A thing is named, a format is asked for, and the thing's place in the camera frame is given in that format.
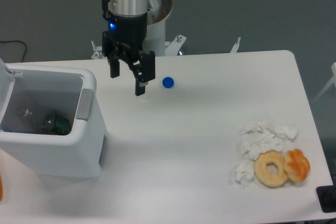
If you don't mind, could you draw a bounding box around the green bottle in trash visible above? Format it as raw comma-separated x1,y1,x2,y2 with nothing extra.
42,113,71,135

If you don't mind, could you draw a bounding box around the plain ring donut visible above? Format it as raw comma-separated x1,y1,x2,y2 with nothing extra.
254,151,288,188

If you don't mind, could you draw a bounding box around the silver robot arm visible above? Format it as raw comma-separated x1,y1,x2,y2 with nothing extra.
101,0,155,96

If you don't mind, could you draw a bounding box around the orange twisted pastry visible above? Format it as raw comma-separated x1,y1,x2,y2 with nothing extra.
283,148,310,183

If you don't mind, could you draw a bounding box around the crumpled white tissue middle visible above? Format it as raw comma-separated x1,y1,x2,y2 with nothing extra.
239,121,283,161

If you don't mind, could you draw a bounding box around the white frame at right edge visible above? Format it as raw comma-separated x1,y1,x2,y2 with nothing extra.
312,62,336,104

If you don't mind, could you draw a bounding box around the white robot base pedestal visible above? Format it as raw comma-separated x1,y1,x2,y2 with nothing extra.
143,0,172,56

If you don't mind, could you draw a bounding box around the white trash can body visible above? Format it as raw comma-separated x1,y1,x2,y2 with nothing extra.
1,63,108,178

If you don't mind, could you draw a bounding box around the black device at table edge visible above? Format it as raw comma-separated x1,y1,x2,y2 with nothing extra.
316,185,335,213

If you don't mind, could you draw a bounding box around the black cable on floor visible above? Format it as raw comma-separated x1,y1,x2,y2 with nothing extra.
0,40,27,63

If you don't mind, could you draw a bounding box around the crumpled white tissue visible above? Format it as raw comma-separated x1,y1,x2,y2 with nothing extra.
234,161,255,188
274,125,299,140
239,121,283,161

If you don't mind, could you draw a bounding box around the crumpled white tissue bottom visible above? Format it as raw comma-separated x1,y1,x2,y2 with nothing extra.
234,161,255,188

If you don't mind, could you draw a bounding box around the clear plastic bottle in trash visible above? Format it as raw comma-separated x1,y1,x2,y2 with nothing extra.
15,105,45,134

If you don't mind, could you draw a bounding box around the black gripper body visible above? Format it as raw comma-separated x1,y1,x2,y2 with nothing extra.
102,0,148,65

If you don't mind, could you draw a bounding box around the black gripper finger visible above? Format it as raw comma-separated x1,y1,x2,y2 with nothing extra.
129,50,155,96
107,48,120,78

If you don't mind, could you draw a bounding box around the white trash can lid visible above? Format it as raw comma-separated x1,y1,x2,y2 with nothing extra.
0,59,22,122

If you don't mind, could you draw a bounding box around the blue bottle cap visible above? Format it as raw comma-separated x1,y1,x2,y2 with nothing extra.
162,77,175,89

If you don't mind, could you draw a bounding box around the white bracket behind table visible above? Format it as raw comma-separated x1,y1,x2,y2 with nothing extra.
91,35,241,59

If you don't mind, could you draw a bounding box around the crumpled white tissue top right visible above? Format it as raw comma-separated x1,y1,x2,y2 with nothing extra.
274,125,299,140

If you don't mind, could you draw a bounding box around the orange object at left edge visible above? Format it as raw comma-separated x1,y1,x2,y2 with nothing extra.
0,175,3,202

